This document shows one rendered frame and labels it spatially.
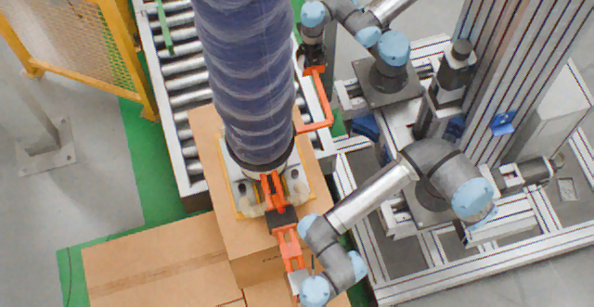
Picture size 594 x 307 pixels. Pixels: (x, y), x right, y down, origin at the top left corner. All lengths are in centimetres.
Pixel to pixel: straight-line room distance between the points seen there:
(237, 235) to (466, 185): 87
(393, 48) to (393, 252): 115
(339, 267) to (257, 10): 73
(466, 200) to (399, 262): 145
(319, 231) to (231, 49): 57
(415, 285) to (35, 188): 199
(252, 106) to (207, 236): 122
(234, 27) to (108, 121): 243
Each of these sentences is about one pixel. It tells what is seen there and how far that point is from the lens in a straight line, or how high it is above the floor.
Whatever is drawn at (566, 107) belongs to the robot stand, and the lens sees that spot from 251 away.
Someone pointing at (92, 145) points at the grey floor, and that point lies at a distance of 382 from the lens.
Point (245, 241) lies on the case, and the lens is 233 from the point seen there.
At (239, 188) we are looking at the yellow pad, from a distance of 235.
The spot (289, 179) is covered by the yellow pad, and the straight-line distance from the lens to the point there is 238.
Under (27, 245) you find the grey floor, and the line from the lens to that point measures 371.
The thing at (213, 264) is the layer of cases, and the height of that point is 54.
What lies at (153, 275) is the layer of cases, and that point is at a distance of 291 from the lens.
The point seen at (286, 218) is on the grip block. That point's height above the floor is 122.
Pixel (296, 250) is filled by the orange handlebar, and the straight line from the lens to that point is 217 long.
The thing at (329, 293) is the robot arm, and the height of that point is 153.
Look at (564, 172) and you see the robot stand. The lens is 358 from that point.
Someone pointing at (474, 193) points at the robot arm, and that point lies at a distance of 181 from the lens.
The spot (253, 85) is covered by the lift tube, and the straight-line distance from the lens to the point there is 169.
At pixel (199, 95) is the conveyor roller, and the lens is 319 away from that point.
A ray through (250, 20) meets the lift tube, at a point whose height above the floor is 211.
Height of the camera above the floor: 329
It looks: 64 degrees down
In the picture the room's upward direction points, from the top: 1 degrees counter-clockwise
